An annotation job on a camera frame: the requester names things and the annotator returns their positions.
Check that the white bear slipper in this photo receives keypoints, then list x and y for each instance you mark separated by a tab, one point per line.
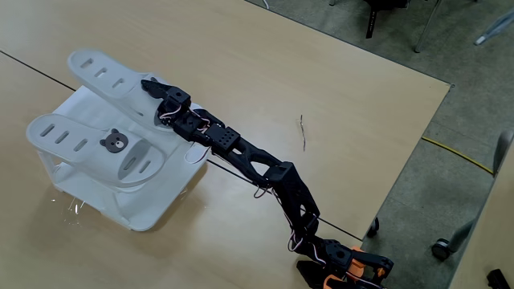
104	76
92	156

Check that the white two-tier plastic box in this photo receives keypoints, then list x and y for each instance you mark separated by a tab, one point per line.
86	105

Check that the black chair leg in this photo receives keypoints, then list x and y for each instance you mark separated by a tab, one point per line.
371	20

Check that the black table caster wheel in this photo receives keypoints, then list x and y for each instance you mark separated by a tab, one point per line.
374	226

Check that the metal chair leg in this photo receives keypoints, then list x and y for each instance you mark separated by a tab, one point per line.
427	26

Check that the black chair caster wheel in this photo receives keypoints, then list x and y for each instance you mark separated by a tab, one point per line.
441	249

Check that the grey chair base leg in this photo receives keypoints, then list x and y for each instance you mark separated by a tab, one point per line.
462	237

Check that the pale long wrapped object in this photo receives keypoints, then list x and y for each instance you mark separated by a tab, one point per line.
496	27

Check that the small black object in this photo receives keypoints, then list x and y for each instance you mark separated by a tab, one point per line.
498	279

